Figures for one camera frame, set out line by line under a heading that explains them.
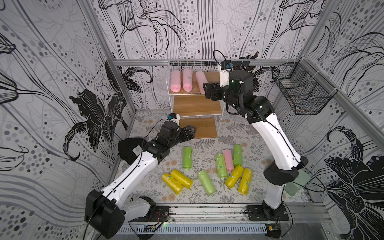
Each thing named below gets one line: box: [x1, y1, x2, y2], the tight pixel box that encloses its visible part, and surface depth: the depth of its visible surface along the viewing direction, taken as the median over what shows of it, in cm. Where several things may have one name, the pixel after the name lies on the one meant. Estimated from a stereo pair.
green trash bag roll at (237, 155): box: [233, 144, 243, 169], surface depth 92 cm
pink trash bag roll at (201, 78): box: [195, 71, 208, 94], surface depth 75 cm
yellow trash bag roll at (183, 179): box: [170, 169, 194, 189], surface depth 84 cm
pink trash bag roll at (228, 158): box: [222, 149, 234, 172], surface depth 90 cm
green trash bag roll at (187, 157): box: [183, 146, 193, 170], surface depth 92 cm
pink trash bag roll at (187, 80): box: [182, 68, 193, 93], surface depth 73 cm
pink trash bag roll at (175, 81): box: [170, 70, 182, 93], surface depth 74 cm
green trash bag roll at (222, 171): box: [215, 153, 228, 178], surface depth 87 cm
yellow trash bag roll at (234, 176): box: [225, 165, 244, 189], surface depth 83 cm
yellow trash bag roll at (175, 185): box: [161, 173, 183, 195], surface depth 81 cm
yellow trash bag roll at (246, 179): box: [238, 168, 253, 195], surface depth 81 cm
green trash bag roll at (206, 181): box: [198, 170, 216, 195], surface depth 83 cm
